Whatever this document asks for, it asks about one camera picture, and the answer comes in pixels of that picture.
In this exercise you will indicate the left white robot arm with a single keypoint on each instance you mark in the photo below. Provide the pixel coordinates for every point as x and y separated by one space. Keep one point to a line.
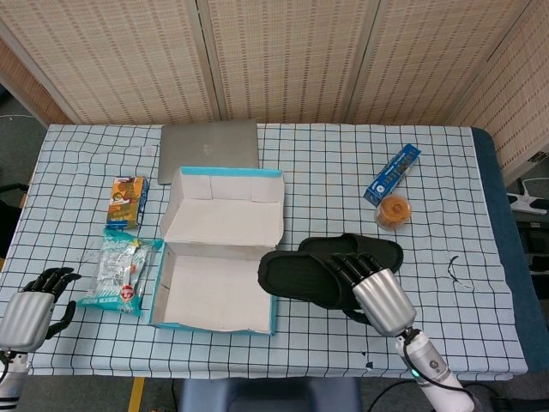
10 382

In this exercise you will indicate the dark blue table pad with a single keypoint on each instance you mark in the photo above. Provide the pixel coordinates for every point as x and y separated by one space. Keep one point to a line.
510 240

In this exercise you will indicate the teal cardboard shoe box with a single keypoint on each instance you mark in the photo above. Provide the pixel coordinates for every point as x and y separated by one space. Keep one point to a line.
214 292

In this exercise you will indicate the white black-grid tablecloth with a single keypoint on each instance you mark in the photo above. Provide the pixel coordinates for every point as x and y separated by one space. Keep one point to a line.
343 335

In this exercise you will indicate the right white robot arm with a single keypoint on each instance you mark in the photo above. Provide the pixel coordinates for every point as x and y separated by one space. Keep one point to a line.
433 373

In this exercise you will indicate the black slide sandal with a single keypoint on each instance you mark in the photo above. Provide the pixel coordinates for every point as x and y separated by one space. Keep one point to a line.
377 251
296 274

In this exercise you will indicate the white stand base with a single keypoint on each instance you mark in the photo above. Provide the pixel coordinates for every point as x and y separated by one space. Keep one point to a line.
525 201

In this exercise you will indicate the clear tub of rubber bands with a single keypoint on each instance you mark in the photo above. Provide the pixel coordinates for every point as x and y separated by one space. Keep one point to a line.
392 212

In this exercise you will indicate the grey closed laptop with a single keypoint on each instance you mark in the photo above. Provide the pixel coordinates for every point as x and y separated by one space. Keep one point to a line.
206 146

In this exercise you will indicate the silver and teal snack bag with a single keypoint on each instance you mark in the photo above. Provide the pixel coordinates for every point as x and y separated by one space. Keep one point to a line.
116 274

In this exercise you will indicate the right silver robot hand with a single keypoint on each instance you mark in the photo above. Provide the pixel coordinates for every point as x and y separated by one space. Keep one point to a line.
381 296

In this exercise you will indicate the orange and blue snack box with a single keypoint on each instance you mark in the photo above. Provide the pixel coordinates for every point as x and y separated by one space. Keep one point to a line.
126 201

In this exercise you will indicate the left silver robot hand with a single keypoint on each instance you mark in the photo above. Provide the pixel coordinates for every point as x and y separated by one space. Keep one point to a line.
23 317

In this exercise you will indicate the long blue carton box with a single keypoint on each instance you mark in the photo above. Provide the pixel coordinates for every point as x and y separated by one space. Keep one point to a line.
390 176

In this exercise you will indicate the dark blue chair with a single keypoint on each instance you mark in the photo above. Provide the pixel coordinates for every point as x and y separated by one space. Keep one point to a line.
266 397

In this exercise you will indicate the woven folding screen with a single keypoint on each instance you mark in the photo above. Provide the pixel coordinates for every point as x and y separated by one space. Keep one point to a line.
300 56

